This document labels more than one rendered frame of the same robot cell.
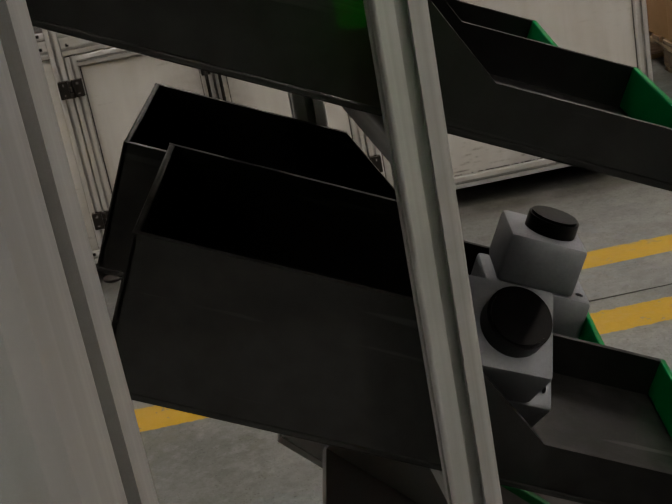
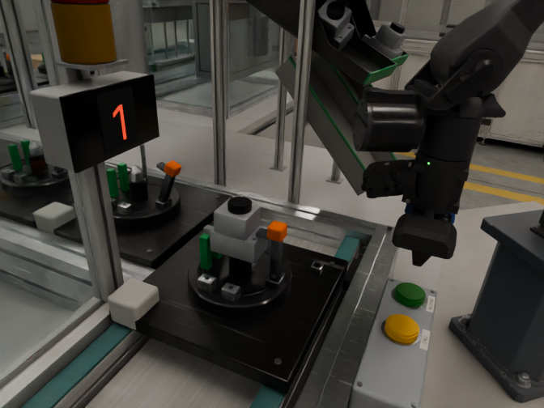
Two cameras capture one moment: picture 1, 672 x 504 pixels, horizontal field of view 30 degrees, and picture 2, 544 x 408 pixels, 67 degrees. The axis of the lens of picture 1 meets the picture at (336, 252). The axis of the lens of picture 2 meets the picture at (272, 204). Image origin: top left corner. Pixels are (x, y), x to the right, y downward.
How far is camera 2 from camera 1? 0.47 m
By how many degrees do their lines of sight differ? 28
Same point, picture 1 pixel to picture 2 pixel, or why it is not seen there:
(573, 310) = (391, 53)
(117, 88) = (412, 65)
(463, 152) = (524, 130)
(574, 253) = (396, 35)
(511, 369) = (328, 20)
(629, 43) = not seen: outside the picture
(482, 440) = (307, 27)
